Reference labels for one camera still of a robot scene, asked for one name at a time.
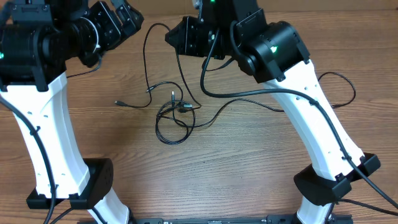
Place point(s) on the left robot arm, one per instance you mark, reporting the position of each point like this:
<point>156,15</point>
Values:
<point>37,38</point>

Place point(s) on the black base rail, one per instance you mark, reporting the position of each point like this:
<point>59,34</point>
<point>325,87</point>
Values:
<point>270,219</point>

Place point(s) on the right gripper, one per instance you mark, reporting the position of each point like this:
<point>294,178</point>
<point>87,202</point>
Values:
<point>188,32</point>

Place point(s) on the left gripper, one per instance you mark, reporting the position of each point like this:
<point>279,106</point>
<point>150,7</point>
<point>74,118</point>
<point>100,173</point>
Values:
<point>102,16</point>

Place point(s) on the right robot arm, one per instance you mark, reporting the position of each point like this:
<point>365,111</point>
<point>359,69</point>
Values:
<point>276,57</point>

